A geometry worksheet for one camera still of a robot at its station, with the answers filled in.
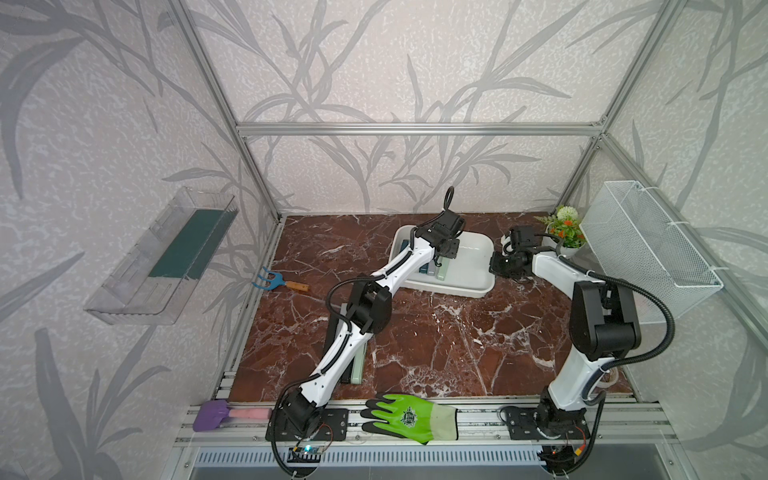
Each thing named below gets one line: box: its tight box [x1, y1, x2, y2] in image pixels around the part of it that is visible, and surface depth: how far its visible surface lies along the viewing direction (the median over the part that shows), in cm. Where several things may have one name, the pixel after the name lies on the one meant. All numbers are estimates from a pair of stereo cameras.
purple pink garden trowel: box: [193, 400, 272, 432], surface depth 75 cm
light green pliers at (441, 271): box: [436, 256, 450, 281], surface depth 103 cm
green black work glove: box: [360, 394, 459, 445], surface depth 75 cm
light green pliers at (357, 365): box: [350, 341, 368, 385], surface depth 82 cm
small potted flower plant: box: [534, 206, 587, 257], surface depth 98 cm
